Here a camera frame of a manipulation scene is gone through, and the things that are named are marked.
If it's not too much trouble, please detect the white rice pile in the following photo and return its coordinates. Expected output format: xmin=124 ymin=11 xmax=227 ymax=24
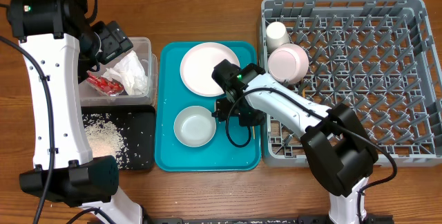
xmin=82 ymin=113 xmax=146 ymax=170

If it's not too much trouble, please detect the black tray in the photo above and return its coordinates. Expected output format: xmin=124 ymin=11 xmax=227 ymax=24
xmin=81 ymin=105 xmax=156 ymax=171

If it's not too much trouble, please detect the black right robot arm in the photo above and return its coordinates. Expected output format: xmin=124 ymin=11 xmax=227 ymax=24
xmin=211 ymin=59 xmax=398 ymax=223

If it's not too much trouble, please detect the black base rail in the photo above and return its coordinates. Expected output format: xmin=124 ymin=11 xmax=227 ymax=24
xmin=141 ymin=214 xmax=394 ymax=224

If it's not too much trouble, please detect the clear plastic bin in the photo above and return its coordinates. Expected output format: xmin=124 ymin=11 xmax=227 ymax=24
xmin=79 ymin=37 xmax=157 ymax=106

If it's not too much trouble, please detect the pale green cup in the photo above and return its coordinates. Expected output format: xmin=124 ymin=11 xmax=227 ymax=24
xmin=266 ymin=21 xmax=290 ymax=53

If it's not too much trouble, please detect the pink bowl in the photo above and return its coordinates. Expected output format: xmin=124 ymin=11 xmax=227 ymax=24
xmin=268 ymin=44 xmax=309 ymax=84

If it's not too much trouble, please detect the red snack wrapper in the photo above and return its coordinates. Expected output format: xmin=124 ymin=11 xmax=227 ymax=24
xmin=86 ymin=72 xmax=124 ymax=96

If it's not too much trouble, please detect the grey dishwasher rack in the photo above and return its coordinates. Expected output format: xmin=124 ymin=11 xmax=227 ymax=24
xmin=259 ymin=0 xmax=441 ymax=167

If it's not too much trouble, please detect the pink plate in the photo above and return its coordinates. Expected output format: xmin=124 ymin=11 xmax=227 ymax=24
xmin=180 ymin=42 xmax=240 ymax=97

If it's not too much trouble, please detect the grey bowl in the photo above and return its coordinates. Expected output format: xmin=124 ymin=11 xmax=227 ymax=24
xmin=173 ymin=106 xmax=216 ymax=147

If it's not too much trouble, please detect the white napkin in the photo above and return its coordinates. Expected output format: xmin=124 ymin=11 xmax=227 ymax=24
xmin=102 ymin=50 xmax=149 ymax=95

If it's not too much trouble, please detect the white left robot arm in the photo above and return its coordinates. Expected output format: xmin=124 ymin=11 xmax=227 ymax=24
xmin=6 ymin=0 xmax=151 ymax=223

